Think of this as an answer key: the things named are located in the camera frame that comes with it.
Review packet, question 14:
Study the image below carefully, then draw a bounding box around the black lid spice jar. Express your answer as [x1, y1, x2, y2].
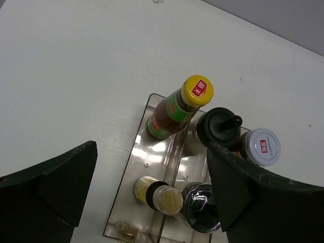
[184, 107, 242, 156]

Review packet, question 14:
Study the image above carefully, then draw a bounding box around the black grinder white bottle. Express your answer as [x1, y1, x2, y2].
[175, 181, 221, 234]

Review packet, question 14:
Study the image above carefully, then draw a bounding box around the middle clear organizer bin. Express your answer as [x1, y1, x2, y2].
[155, 129, 213, 242]

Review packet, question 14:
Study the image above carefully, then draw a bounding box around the small white tape scrap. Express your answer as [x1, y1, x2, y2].
[152, 0, 164, 4]

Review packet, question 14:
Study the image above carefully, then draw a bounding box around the red chili sauce bottle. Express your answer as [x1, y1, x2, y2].
[146, 75, 214, 140]

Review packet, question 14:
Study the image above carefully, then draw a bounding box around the small yellow label bottle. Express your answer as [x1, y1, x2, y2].
[134, 176, 183, 216]

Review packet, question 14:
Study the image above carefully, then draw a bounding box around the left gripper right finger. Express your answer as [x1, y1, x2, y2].
[207, 144, 323, 242]

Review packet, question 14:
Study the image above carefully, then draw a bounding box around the white lid sauce jar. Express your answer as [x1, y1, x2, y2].
[228, 128, 281, 167]

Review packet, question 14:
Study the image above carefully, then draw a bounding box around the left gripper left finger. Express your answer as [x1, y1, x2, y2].
[1, 141, 98, 242]

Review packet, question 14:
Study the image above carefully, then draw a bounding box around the clear organizer bin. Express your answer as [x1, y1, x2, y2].
[155, 129, 213, 242]
[103, 94, 184, 242]

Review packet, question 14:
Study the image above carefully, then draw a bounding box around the left clear organizer bin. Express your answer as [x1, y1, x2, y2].
[103, 94, 184, 242]

